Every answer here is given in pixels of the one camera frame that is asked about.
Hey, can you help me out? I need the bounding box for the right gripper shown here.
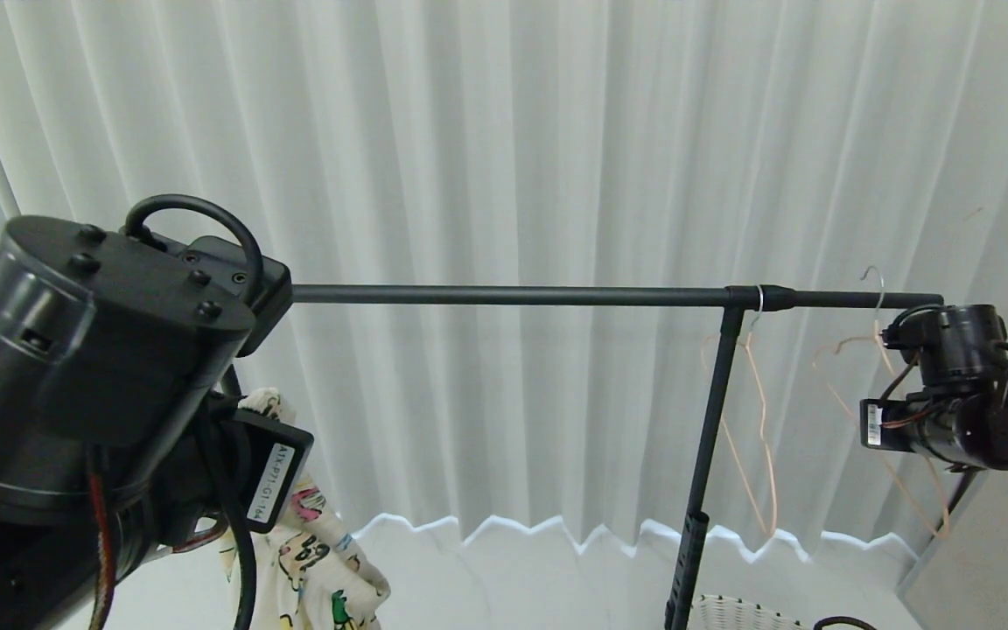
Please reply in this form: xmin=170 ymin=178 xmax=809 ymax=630
xmin=860 ymin=392 xmax=995 ymax=466

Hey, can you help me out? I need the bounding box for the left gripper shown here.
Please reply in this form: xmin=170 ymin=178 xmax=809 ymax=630
xmin=157 ymin=398 xmax=314 ymax=546

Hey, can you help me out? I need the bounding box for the cream printed garment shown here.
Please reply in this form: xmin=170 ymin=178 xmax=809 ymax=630
xmin=218 ymin=388 xmax=392 ymax=630

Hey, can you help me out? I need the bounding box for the pink clothes hanger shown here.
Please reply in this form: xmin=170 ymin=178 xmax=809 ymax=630
xmin=699 ymin=287 xmax=778 ymax=539
xmin=810 ymin=265 xmax=953 ymax=539

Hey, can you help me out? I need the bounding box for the white laundry basket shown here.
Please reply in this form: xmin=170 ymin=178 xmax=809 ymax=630
xmin=692 ymin=593 xmax=881 ymax=630

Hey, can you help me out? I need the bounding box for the black clothes rack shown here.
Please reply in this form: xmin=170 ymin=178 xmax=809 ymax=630
xmin=290 ymin=283 xmax=944 ymax=630

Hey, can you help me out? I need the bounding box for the white curtain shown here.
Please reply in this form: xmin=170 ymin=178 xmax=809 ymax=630
xmin=0 ymin=0 xmax=1008 ymax=561

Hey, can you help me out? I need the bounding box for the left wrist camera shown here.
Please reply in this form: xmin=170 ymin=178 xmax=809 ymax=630
xmin=123 ymin=229 xmax=292 ymax=358

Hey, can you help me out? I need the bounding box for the black cable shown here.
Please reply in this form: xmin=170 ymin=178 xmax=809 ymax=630
xmin=123 ymin=194 xmax=264 ymax=630

